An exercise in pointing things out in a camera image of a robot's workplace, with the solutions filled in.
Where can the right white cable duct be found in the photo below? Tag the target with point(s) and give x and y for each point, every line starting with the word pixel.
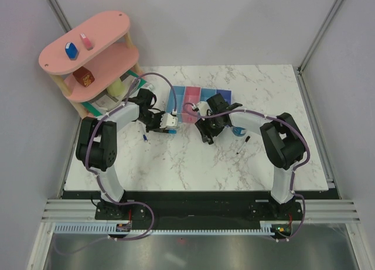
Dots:
pixel 266 229

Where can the black marker pen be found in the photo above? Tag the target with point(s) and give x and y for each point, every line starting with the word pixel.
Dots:
pixel 243 144

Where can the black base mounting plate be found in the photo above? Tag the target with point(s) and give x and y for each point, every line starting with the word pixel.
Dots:
pixel 198 211

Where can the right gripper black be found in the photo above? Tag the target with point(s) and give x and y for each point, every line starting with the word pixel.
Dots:
pixel 201 125

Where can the light blue middle bin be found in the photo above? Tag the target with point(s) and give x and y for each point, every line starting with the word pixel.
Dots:
pixel 206 93

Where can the white cable duct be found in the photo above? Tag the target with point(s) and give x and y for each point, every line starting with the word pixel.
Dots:
pixel 266 229
pixel 92 228

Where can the blue tape roll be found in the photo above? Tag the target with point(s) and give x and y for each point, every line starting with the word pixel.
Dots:
pixel 239 131

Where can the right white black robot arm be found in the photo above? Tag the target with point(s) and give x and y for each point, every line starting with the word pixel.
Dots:
pixel 284 144

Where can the pink three-tier wooden shelf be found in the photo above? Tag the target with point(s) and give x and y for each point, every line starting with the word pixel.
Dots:
pixel 113 54

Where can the left white cable duct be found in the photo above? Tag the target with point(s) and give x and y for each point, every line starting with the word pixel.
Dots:
pixel 92 228

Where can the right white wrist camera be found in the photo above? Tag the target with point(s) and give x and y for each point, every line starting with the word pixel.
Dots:
pixel 201 108

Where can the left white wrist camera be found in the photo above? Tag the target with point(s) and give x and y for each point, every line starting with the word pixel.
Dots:
pixel 169 121

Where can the pale yellow cylinder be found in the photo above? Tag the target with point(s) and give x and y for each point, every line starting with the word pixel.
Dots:
pixel 116 89

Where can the pink white eraser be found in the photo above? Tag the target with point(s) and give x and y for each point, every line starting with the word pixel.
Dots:
pixel 86 42

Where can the green spiral notebook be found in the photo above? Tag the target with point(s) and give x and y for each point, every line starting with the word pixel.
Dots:
pixel 103 102

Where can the light blue bin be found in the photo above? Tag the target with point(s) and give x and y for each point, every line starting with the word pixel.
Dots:
pixel 178 100
pixel 206 93

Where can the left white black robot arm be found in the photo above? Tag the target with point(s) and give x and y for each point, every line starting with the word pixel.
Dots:
pixel 97 149

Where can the light blue left bin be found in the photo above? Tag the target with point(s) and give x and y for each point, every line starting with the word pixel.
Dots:
pixel 178 100

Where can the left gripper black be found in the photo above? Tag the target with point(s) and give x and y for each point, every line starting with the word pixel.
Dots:
pixel 157 127

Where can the red brown patterned box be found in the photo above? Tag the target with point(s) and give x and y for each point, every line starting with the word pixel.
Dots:
pixel 83 76

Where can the purple blue bin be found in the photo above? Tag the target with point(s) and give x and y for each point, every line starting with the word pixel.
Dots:
pixel 226 94

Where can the pink bin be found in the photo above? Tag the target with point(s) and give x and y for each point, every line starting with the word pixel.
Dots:
pixel 192 95

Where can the blue white eraser block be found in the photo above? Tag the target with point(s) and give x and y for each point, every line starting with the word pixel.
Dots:
pixel 71 51

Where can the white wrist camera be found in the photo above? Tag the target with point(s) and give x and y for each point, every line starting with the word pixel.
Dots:
pixel 201 108
pixel 169 121

